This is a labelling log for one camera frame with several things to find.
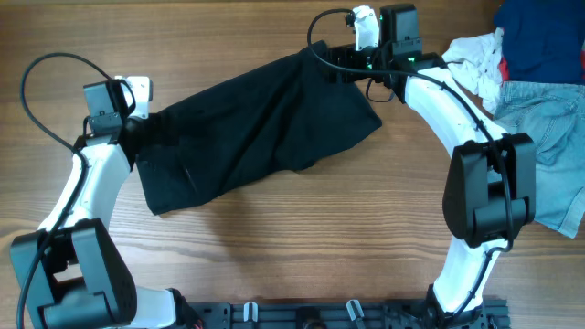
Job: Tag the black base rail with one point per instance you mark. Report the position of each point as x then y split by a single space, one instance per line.
394 314

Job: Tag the light blue denim garment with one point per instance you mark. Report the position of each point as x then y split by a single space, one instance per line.
553 116

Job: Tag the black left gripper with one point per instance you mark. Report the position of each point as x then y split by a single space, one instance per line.
151 133

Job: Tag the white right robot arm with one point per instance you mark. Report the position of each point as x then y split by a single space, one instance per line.
490 192

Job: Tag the navy blue garment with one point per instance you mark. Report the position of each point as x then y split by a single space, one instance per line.
542 40

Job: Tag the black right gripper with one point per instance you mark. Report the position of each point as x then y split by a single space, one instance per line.
346 53

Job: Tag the white printed cloth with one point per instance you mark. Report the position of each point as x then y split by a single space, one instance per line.
474 64

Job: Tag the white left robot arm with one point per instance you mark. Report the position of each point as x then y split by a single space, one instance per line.
70 273

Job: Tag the black shorts garment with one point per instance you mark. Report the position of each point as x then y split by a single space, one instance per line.
285 115

